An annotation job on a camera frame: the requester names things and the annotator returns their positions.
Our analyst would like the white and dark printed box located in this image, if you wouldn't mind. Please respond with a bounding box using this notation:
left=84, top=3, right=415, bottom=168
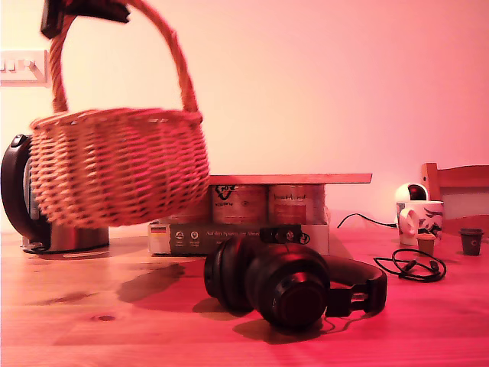
left=147, top=222, right=330, bottom=257

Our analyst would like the labelled metal jar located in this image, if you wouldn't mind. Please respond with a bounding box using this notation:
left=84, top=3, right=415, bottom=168
left=158, top=208, right=213, bottom=226
left=267, top=184, right=328, bottom=225
left=212, top=184, right=267, bottom=225

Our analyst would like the white wall switch plate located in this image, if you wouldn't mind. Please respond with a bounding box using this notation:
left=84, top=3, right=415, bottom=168
left=0, top=49, right=53, bottom=88

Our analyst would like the white mug with dark print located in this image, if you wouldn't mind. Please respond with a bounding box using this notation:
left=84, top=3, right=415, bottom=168
left=395, top=200, right=445, bottom=247

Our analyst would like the wooden shelf board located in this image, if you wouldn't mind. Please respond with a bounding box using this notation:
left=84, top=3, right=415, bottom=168
left=208, top=173, right=373, bottom=187

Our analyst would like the woven straw basket with handle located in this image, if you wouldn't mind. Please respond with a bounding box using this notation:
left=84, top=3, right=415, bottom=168
left=29, top=0, right=212, bottom=229

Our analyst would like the coiled thin black cable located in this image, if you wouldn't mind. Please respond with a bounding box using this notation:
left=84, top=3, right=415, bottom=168
left=373, top=248, right=447, bottom=283

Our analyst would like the round white security camera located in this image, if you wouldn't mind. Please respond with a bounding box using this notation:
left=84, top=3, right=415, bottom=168
left=393, top=182, right=429, bottom=225

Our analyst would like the black power cable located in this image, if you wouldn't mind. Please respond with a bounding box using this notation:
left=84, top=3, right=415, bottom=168
left=336, top=213, right=400, bottom=230

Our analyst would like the small cork-coloured cup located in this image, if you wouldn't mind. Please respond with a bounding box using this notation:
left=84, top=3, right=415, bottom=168
left=415, top=233, right=437, bottom=255

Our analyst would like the small dark brown cup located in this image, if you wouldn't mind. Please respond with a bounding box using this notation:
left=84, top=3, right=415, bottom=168
left=458, top=228, right=484, bottom=256

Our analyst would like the black over-ear headphones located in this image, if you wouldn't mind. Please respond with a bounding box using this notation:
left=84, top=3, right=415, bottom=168
left=202, top=235, right=388, bottom=337

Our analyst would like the small black printed packet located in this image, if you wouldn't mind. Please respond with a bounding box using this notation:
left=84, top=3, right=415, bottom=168
left=259, top=226, right=303, bottom=245

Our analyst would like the steel electric kettle black handle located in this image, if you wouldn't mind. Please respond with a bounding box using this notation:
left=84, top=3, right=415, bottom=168
left=0, top=133, right=112, bottom=255

